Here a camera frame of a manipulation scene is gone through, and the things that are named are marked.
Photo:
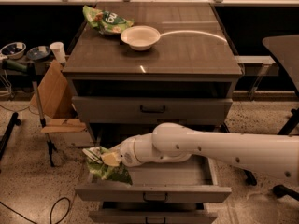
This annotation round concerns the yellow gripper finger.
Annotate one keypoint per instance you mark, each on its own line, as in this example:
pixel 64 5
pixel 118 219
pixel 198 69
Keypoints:
pixel 111 159

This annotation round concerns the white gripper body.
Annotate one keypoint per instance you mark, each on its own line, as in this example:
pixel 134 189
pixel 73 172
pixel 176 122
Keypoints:
pixel 127 152

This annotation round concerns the green jalapeno chip bag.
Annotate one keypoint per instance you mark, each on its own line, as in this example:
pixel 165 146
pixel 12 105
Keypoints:
pixel 105 172

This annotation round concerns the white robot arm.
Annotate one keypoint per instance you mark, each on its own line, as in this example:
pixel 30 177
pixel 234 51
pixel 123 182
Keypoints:
pixel 173 142

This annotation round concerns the bottom drawer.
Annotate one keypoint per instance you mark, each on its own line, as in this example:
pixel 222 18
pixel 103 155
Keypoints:
pixel 152 213

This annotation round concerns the open middle drawer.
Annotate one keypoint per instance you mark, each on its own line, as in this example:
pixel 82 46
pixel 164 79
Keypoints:
pixel 189 180

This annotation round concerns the green chip bag at back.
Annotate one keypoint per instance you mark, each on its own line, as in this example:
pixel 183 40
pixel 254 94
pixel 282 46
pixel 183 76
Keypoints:
pixel 105 22

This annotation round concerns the brown cardboard box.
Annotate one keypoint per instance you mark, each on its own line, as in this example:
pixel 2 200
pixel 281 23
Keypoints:
pixel 55 96

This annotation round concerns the black stand leg left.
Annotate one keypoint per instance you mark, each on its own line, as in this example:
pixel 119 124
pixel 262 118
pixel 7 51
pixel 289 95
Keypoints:
pixel 14 121

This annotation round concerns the white bowl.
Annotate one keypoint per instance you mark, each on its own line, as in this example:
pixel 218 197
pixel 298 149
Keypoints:
pixel 140 38

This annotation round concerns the white paper cup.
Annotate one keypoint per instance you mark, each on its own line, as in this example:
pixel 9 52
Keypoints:
pixel 58 50

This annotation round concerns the blue bowl near cup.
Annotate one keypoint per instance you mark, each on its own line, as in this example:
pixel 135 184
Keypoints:
pixel 38 54

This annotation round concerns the blue bowl far left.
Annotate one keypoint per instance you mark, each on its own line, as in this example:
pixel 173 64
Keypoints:
pixel 14 50

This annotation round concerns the top drawer with black handle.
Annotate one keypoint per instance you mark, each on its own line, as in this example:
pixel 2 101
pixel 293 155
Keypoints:
pixel 128 110

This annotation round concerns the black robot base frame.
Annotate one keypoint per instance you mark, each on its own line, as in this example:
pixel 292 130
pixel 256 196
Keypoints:
pixel 274 155

